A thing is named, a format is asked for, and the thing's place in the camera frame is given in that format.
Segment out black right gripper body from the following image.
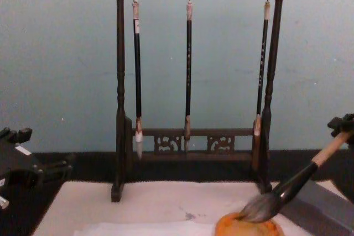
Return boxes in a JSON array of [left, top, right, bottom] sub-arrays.
[[333, 139, 354, 201]]

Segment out black table cloth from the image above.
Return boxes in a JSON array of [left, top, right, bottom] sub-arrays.
[[0, 149, 354, 236]]

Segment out large brush with tan handle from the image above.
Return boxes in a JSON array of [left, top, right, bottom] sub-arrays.
[[238, 130, 354, 224]]

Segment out white felt mat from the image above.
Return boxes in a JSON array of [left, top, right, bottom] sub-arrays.
[[32, 180, 350, 236]]

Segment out orange round ink dish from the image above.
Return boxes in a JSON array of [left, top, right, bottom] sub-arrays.
[[214, 211, 278, 236]]

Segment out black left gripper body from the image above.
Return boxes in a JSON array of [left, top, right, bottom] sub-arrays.
[[0, 135, 42, 192]]

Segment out thin black brush, brown tip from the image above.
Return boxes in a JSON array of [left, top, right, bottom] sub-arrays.
[[252, 0, 272, 171]]

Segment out dark carved wooden brush rack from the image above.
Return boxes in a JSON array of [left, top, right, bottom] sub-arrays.
[[88, 0, 316, 203]]

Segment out black brush with white tip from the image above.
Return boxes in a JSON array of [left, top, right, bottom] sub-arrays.
[[131, 0, 145, 161]]

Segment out black brush with grey tip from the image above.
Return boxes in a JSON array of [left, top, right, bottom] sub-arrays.
[[183, 0, 194, 154]]

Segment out grey flat block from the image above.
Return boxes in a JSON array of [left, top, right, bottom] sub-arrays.
[[287, 181, 354, 233]]

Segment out white paper sheet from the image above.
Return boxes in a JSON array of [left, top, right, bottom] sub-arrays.
[[72, 219, 308, 236]]

